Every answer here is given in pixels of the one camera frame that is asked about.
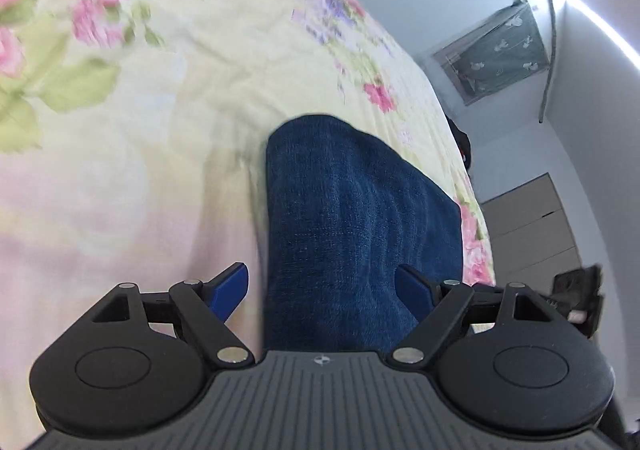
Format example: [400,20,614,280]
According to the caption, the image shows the grey wall pipe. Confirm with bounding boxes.
[537,0,560,123]

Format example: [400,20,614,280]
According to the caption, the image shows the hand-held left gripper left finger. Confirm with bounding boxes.
[87,261,251,366]

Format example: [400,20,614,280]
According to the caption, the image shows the floral bed sheet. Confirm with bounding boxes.
[0,0,497,450]

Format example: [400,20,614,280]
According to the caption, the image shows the dark object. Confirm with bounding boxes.
[446,116,473,172]

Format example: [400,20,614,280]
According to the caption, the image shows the grey drawer cabinet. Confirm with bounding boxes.
[480,173,583,288]

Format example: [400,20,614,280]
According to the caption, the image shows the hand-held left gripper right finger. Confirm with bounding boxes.
[385,264,571,371]

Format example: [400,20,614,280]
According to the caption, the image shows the blue denim pants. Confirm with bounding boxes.
[262,114,465,356]

